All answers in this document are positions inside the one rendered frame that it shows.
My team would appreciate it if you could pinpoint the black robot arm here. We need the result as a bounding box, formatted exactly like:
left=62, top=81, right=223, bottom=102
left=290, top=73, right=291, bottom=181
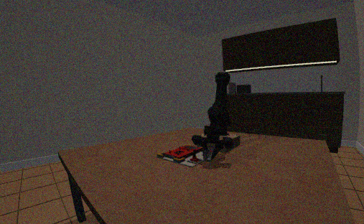
left=204, top=72, right=230, bottom=136

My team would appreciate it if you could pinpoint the red toy car body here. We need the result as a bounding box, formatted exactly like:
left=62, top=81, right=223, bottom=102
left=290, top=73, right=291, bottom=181
left=164, top=145, right=202, bottom=159

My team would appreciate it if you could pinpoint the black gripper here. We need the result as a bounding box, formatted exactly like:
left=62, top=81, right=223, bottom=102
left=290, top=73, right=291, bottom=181
left=192, top=133, right=233, bottom=159

